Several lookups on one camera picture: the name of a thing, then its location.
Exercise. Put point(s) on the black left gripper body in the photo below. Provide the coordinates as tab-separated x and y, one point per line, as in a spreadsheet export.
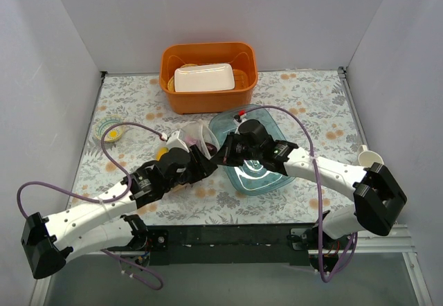
200	163

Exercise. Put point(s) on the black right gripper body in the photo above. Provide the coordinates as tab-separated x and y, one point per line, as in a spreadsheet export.
229	149

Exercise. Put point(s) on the purple eggplant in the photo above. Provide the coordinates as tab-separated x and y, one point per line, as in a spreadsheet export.
206	148

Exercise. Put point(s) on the clear zip top bag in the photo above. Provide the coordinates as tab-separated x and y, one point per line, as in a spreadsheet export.
183	154

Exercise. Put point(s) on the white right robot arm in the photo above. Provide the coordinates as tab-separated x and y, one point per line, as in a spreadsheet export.
377	199

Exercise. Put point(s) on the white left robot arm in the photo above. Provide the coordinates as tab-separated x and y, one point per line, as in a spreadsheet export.
109	220

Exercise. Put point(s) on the clear blue plastic tray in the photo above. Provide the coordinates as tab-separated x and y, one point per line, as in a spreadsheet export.
251	178

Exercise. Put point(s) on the white rectangular dish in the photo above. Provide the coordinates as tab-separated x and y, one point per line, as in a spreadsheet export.
203	78

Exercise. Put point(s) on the yellow plate in basket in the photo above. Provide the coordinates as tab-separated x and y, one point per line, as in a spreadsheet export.
170	85

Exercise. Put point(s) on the orange plastic basket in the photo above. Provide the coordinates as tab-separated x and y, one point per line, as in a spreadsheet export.
239	55

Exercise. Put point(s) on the white plastic cup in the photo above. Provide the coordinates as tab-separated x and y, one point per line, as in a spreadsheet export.
367	158

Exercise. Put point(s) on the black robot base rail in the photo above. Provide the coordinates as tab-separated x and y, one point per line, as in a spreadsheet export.
227	244

